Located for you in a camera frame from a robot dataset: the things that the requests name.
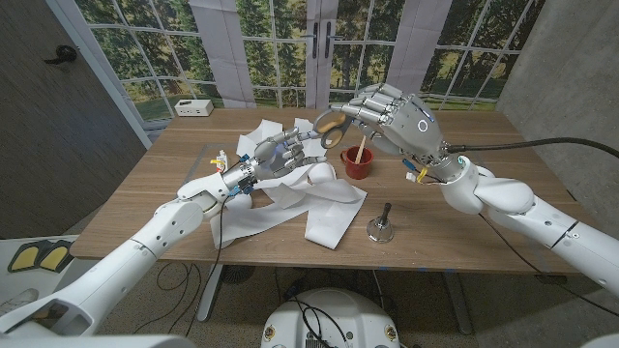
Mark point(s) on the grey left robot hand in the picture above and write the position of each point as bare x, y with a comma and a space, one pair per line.
278, 157

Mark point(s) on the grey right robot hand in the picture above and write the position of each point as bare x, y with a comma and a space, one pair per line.
411, 125

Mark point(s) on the grey yellow scissors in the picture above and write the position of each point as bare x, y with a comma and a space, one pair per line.
345, 126

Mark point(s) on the white receipt paper strip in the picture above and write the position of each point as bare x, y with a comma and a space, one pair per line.
333, 217

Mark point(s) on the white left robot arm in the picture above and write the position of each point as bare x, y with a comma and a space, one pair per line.
145, 241

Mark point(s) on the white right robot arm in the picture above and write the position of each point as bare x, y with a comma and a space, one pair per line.
532, 212

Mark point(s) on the bamboo toothbrush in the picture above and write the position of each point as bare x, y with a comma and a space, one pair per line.
361, 150

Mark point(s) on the red cup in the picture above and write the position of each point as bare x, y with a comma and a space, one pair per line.
358, 170

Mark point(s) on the white power strip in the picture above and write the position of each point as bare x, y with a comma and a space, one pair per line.
193, 107

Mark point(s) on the printed forest window backdrop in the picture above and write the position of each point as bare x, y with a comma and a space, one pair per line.
271, 58

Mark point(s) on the white table leg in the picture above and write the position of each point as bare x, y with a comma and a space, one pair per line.
458, 304
210, 295

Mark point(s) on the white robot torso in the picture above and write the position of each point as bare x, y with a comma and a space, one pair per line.
338, 314

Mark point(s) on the white sneaker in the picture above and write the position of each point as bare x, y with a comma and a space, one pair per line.
17, 299

